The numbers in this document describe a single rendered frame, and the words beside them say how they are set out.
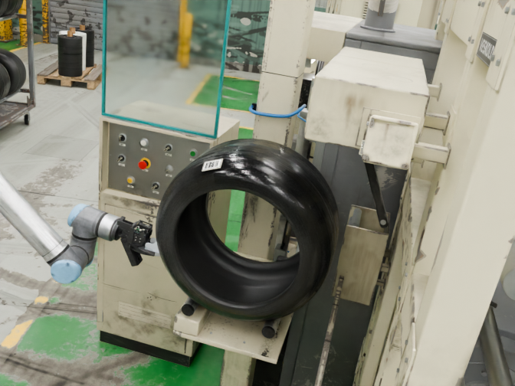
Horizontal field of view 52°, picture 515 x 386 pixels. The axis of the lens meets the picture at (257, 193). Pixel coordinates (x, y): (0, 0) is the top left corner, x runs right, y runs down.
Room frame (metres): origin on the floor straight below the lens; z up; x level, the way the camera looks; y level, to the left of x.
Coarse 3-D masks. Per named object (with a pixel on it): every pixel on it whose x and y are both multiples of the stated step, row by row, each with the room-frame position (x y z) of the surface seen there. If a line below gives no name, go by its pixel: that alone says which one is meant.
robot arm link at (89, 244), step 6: (72, 234) 1.61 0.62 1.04; (72, 240) 1.60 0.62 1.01; (78, 240) 1.59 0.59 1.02; (84, 240) 1.60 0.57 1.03; (90, 240) 1.61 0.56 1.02; (96, 240) 1.64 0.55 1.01; (84, 246) 1.59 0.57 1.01; (90, 246) 1.61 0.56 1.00; (90, 252) 1.60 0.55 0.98; (90, 258) 1.61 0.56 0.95
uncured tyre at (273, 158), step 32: (224, 160) 1.46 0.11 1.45; (256, 160) 1.45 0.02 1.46; (288, 160) 1.52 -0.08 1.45; (192, 192) 1.44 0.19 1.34; (256, 192) 1.40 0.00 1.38; (288, 192) 1.40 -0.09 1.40; (320, 192) 1.49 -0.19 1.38; (160, 224) 1.47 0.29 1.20; (192, 224) 1.72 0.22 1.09; (320, 224) 1.39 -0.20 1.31; (160, 256) 1.50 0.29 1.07; (192, 256) 1.65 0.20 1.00; (224, 256) 1.70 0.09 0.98; (320, 256) 1.37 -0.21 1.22; (192, 288) 1.43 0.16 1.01; (224, 288) 1.59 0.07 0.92; (256, 288) 1.63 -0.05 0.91; (288, 288) 1.38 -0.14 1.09; (256, 320) 1.41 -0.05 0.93
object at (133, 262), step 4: (124, 240) 1.59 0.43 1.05; (124, 244) 1.59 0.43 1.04; (124, 248) 1.59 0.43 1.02; (128, 248) 1.59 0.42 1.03; (128, 252) 1.59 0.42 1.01; (132, 252) 1.59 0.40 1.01; (136, 252) 1.61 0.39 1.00; (128, 256) 1.59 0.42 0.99; (132, 256) 1.59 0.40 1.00; (136, 256) 1.60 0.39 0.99; (140, 256) 1.62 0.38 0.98; (132, 260) 1.59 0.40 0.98; (136, 260) 1.59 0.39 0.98; (140, 260) 1.61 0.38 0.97; (132, 264) 1.59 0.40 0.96; (136, 264) 1.58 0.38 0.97
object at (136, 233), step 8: (120, 224) 1.60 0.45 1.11; (128, 224) 1.59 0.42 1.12; (136, 224) 1.61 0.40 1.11; (144, 224) 1.62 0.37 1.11; (152, 224) 1.63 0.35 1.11; (112, 232) 1.59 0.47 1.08; (120, 232) 1.62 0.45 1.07; (128, 232) 1.60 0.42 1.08; (136, 232) 1.58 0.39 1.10; (144, 232) 1.59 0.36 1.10; (152, 232) 1.63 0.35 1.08; (128, 240) 1.57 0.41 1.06; (136, 240) 1.58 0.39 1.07; (144, 240) 1.57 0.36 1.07
